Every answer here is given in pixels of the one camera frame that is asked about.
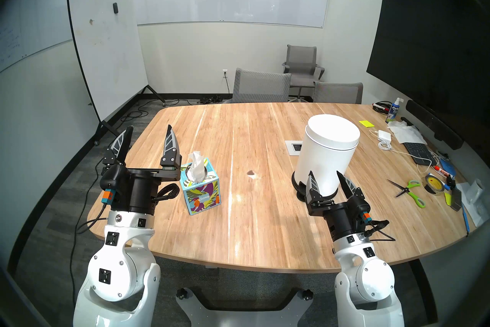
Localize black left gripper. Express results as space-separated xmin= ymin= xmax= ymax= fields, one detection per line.
xmin=102 ymin=125 xmax=182 ymax=215

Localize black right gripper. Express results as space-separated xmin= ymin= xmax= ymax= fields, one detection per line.
xmin=305 ymin=171 xmax=365 ymax=242

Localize colourful patterned tissue box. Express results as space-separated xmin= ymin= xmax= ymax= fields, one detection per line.
xmin=180 ymin=158 xmax=221 ymax=216

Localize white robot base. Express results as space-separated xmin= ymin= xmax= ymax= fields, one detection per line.
xmin=175 ymin=286 xmax=314 ymax=327

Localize white pedal trash can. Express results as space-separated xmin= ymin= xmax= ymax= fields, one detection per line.
xmin=292 ymin=114 xmax=361 ymax=202

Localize table power outlet plate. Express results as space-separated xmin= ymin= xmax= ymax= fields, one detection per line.
xmin=285 ymin=140 xmax=305 ymax=157

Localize black keyboard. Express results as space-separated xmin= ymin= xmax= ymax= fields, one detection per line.
xmin=403 ymin=142 xmax=437 ymax=166

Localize crumpled white paper towel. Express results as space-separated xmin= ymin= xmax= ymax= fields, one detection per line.
xmin=387 ymin=120 xmax=427 ymax=145

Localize whiteboard cleaner spray bottle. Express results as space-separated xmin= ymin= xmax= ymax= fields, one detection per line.
xmin=386 ymin=97 xmax=404 ymax=124

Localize grey mesh office chair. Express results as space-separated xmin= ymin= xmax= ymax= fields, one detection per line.
xmin=313 ymin=81 xmax=363 ymax=104
xmin=232 ymin=68 xmax=292 ymax=104

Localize clear tape roll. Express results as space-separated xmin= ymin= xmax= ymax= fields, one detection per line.
xmin=422 ymin=173 xmax=446 ymax=194

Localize rolling whiteboard on stand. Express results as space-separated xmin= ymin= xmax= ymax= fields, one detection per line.
xmin=66 ymin=0 xmax=167 ymax=147

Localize blue packet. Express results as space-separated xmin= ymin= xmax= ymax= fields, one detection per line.
xmin=439 ymin=159 xmax=457 ymax=177

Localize black video bar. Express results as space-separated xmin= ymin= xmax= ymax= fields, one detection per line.
xmin=406 ymin=99 xmax=464 ymax=150

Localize black and yellow box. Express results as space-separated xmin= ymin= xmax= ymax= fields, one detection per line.
xmin=444 ymin=188 xmax=464 ymax=212

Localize grey office chair with armrests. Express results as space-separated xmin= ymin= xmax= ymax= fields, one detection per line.
xmin=282 ymin=45 xmax=325 ymax=102

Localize white plastic cup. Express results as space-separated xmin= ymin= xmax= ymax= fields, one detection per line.
xmin=469 ymin=179 xmax=486 ymax=204

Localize large black TV screen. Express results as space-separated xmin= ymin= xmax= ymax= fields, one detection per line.
xmin=366 ymin=0 xmax=490 ymax=147

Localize black cable on floor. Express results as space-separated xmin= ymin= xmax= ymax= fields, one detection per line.
xmin=119 ymin=98 xmax=180 ymax=124

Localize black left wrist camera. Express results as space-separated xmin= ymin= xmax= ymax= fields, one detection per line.
xmin=100 ymin=165 xmax=129 ymax=205

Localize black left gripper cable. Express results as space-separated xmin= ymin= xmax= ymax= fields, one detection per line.
xmin=153 ymin=183 xmax=180 ymax=202

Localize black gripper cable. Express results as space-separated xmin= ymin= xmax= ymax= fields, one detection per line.
xmin=364 ymin=219 xmax=397 ymax=242
xmin=153 ymin=183 xmax=180 ymax=202

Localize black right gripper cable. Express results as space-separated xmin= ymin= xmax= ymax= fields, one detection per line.
xmin=364 ymin=219 xmax=397 ymax=242

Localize white power adapter with cable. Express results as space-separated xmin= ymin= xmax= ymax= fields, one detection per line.
xmin=369 ymin=129 xmax=434 ymax=170

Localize green handled scissors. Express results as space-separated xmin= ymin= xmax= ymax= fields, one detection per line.
xmin=387 ymin=179 xmax=426 ymax=209

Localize black floor cable bundle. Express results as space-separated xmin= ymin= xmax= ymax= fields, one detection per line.
xmin=197 ymin=94 xmax=234 ymax=105

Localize side wall whiteboard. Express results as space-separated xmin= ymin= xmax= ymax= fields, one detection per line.
xmin=0 ymin=0 xmax=75 ymax=74

